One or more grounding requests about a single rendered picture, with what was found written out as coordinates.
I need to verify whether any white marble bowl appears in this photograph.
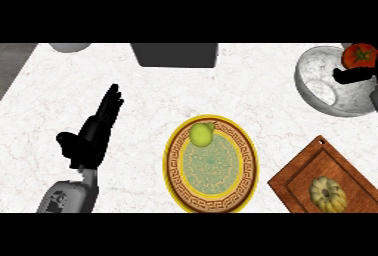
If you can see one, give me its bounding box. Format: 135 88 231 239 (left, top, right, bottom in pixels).
293 45 378 118

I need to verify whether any pale yellow squash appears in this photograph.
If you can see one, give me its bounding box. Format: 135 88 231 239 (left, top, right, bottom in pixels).
307 175 348 214

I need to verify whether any yellow patterned plate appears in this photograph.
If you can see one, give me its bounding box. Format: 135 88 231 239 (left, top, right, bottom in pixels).
162 114 261 214

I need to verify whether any dark grey box appliance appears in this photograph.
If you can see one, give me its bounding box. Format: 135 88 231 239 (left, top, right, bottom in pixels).
128 42 220 69

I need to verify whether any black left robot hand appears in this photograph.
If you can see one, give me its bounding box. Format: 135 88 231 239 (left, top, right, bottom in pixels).
54 83 125 171

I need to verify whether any brown wooden cutting board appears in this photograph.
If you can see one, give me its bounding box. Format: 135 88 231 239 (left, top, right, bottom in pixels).
265 134 378 214

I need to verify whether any pale grey round object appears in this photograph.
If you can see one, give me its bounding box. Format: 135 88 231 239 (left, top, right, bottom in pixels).
47 42 93 54

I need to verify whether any red tomato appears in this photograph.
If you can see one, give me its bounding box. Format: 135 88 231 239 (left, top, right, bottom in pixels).
341 42 378 71

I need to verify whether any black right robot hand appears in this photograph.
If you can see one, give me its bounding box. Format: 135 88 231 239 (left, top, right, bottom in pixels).
330 66 378 85

